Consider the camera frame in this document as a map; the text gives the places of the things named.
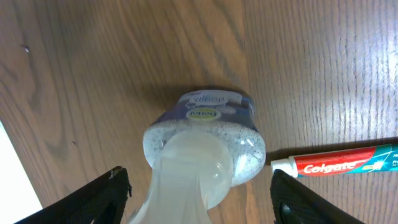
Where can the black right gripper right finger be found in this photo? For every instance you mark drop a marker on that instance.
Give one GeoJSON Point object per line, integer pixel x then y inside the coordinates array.
{"type": "Point", "coordinates": [294, 203]}

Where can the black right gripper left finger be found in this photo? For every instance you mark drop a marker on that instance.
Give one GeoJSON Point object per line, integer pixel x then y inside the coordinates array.
{"type": "Point", "coordinates": [102, 201]}

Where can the clear hand sanitizer pump bottle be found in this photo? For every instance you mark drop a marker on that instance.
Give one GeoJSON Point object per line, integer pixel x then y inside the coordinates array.
{"type": "Point", "coordinates": [199, 149]}

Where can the Colgate toothpaste tube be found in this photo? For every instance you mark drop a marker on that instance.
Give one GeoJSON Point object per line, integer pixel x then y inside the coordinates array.
{"type": "Point", "coordinates": [361, 160]}

